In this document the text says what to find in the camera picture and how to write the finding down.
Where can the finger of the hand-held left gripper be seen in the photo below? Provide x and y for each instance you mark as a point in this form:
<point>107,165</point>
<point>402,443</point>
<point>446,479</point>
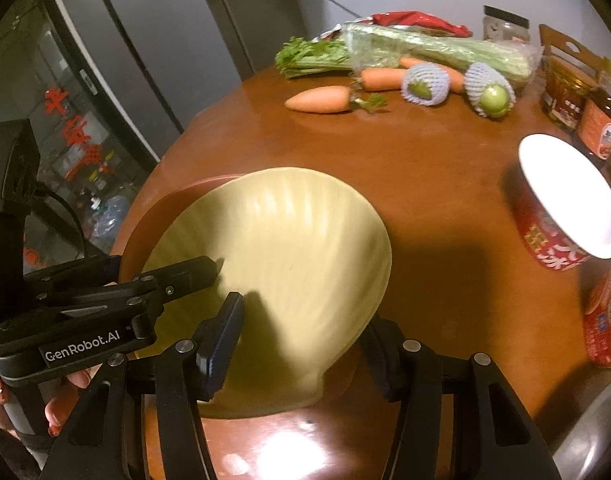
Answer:
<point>185,275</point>
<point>70,272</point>

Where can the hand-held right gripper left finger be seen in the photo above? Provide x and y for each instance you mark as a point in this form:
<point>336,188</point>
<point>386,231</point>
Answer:
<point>225,340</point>

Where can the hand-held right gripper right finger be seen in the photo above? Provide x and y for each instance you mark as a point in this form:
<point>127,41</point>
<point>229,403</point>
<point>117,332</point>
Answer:
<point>390,370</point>

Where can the pink plate with ears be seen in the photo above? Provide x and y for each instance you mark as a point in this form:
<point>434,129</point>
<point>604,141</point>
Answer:
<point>155,210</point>

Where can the yellow shell-shaped plate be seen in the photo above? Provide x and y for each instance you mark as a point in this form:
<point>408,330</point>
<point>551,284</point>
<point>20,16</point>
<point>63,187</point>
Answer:
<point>285,260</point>

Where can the person's left hand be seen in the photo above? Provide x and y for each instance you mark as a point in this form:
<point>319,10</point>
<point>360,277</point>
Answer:
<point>65,405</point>

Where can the glass door with red decals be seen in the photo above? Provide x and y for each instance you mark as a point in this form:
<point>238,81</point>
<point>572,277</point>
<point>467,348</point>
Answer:
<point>60,135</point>

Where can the carrot with green top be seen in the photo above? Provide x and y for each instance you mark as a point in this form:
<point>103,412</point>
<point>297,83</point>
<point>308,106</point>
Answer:
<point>320,99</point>

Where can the grey refrigerator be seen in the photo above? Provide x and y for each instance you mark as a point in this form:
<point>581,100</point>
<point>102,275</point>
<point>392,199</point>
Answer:
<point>160,35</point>

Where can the orange carrot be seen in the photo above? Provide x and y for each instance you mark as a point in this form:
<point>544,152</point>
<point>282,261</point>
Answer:
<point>383,79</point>
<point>455,80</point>

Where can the green fruit in foam net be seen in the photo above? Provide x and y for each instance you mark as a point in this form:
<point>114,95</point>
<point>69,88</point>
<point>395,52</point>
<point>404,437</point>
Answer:
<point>490,95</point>
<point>425,85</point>

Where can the sauce bottle with orange label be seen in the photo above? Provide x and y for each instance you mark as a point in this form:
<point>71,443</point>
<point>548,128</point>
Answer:
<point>600,125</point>

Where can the dark sauce jar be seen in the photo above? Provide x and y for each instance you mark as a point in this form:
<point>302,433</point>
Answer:
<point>565,97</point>

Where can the celery bunch in plastic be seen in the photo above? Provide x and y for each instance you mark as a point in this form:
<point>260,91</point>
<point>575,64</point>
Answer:
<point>435,47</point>

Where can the red snack bag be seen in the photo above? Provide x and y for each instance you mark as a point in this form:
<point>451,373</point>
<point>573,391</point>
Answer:
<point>415,22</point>

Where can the glass jar with black lid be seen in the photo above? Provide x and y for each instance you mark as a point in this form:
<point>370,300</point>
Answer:
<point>505,27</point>

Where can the wooden chair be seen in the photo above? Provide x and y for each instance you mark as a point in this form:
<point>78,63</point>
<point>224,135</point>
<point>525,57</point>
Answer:
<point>560,40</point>

